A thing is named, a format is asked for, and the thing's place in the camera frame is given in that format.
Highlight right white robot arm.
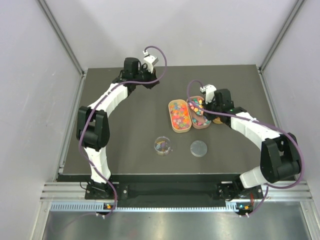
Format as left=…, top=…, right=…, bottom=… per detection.
left=200, top=84, right=303, bottom=198

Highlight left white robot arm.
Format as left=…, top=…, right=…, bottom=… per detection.
left=76, top=54, right=159, bottom=199

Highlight yellow tray mixed candies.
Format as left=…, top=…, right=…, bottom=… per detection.
left=212, top=117, right=223, bottom=125

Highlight orange tray translucent star candies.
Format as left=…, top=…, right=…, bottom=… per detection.
left=168, top=99, right=192, bottom=134

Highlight round grey jar lid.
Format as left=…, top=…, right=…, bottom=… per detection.
left=190, top=140, right=208, bottom=158

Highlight clear round plastic jar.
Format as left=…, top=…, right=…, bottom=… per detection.
left=153, top=136, right=173, bottom=156

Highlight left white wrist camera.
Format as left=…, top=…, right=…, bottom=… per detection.
left=143, top=50, right=159, bottom=74

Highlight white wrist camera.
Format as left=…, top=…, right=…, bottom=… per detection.
left=199, top=84, right=217, bottom=104
left=143, top=50, right=159, bottom=74

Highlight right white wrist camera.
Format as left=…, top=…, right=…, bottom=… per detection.
left=199, top=84, right=217, bottom=104

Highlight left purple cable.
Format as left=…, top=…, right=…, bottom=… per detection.
left=78, top=45, right=168, bottom=217

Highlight purple cable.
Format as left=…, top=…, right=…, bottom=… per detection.
left=78, top=45, right=168, bottom=217
left=187, top=79, right=306, bottom=217

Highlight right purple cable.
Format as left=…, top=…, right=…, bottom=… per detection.
left=187, top=79, right=306, bottom=217

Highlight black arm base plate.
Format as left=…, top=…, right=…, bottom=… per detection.
left=84, top=174, right=265, bottom=201

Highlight aluminium frame rail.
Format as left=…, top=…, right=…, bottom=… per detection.
left=40, top=181, right=313, bottom=202

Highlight grey slotted cable duct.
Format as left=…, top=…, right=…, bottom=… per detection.
left=50, top=202, right=254, bottom=213

